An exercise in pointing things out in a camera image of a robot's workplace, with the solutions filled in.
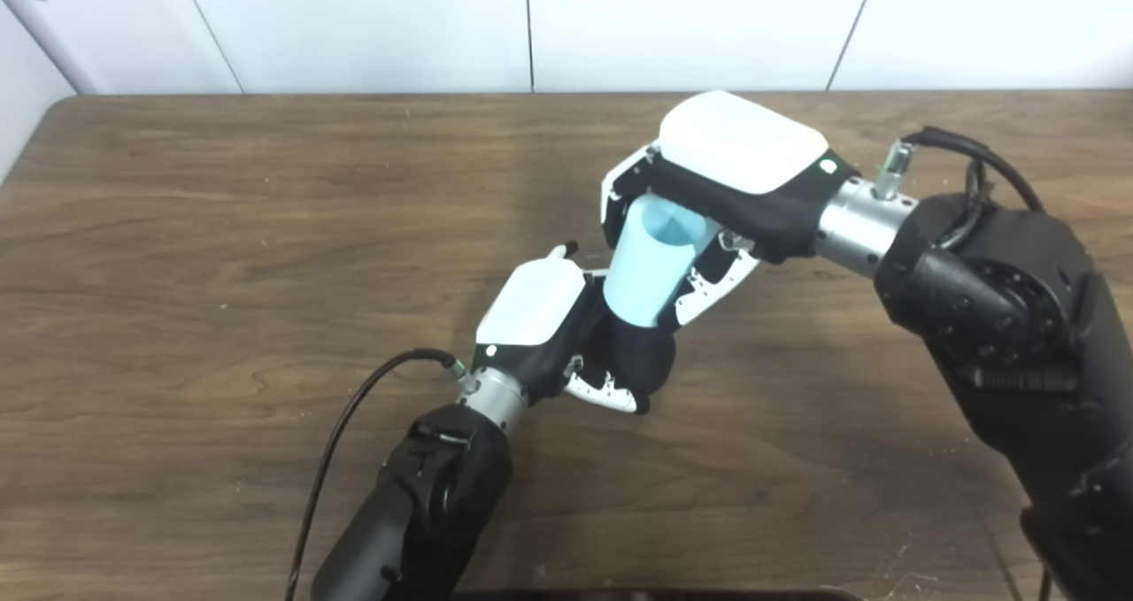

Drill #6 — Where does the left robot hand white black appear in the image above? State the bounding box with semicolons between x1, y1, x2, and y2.
474;242;652;415

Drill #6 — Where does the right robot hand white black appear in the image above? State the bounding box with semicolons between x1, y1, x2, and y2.
600;90;860;328

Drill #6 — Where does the light blue cup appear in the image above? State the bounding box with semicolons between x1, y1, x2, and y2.
603;196;710;329

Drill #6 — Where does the black funnel-shaped nozzle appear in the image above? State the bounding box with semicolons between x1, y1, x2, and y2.
584;304;679;400

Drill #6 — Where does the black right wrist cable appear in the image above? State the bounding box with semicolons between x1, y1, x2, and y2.
876;127;1047;250

